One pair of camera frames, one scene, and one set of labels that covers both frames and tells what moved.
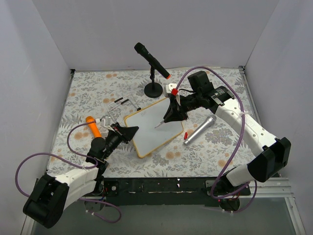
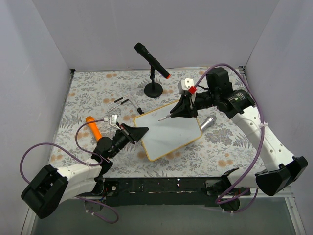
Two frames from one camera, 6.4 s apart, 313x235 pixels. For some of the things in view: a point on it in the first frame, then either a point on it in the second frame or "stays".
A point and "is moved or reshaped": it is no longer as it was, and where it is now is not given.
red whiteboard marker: x=162 y=122 is moved or reshaped
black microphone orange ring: x=141 y=49 stays
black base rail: x=163 y=191 stays
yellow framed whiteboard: x=148 y=139 is moved or reshaped
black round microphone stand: x=153 y=89 stays
